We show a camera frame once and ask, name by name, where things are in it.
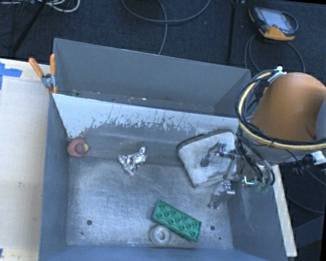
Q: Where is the dark green flat block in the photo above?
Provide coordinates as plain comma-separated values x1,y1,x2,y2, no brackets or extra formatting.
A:
150,199,204,244

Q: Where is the black cylinder on white bracket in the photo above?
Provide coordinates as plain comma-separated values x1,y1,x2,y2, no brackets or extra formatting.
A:
293,148,326,173

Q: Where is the red and yellow toy fruit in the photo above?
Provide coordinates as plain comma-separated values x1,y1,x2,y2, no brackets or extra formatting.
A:
66,136,90,159

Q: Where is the crumpled silver foil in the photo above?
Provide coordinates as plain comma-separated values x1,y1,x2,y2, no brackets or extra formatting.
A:
115,143,149,178

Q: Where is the white pad with dark edge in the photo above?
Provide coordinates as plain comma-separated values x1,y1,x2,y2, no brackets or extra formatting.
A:
173,124,241,194

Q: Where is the grey metal bin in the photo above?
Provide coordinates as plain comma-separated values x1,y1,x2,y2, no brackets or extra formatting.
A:
28,37,311,261

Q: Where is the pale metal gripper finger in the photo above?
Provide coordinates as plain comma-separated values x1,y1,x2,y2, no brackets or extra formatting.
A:
199,139,236,171
207,180,237,212

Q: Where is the white ring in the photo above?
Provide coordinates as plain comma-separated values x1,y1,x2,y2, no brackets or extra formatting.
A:
149,224,173,246

